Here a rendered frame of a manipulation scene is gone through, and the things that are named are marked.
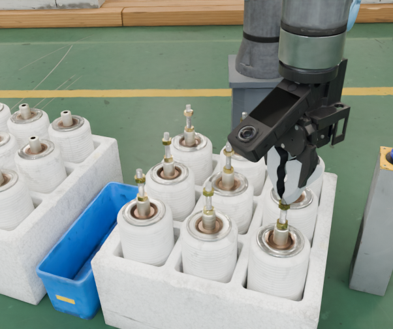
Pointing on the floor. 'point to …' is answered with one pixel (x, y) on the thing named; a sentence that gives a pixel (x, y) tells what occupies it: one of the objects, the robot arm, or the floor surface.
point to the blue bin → (83, 253)
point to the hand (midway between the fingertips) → (282, 196)
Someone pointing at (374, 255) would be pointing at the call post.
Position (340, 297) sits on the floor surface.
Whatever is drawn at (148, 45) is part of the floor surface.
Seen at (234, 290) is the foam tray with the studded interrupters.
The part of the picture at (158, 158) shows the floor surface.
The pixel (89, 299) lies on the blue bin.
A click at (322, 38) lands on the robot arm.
